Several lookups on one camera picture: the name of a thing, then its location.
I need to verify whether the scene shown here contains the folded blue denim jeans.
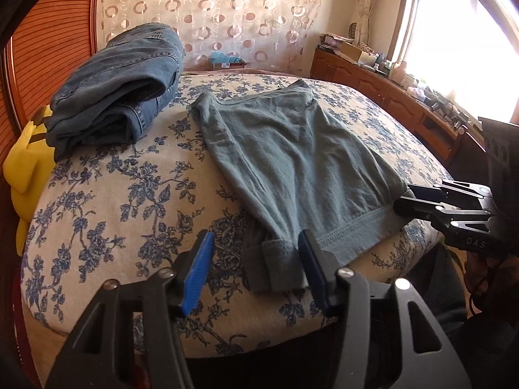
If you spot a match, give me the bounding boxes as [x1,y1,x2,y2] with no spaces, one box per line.
[46,22,184,162]

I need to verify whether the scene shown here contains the cardboard box on cabinet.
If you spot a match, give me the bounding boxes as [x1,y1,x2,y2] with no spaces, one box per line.
[339,42,377,66]

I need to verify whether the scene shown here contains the wooden slatted wardrobe door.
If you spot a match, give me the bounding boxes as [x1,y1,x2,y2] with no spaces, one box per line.
[1,0,97,156]

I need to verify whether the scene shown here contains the cardboard box with blue cloth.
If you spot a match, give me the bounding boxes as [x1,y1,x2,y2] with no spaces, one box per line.
[209,52,246,70]

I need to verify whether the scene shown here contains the circle patterned sheer curtain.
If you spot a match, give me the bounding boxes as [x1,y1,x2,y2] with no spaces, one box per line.
[96,0,321,75]

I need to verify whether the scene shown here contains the wooden cabinet under window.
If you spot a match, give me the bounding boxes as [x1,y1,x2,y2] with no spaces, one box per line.
[310,47,465,167]

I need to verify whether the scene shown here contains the yellow Pikachu plush toy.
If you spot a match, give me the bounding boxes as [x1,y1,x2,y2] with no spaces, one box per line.
[3,105,54,256]

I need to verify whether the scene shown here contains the blue floral bed sheet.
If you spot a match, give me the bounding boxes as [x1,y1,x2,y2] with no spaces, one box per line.
[21,74,449,357]

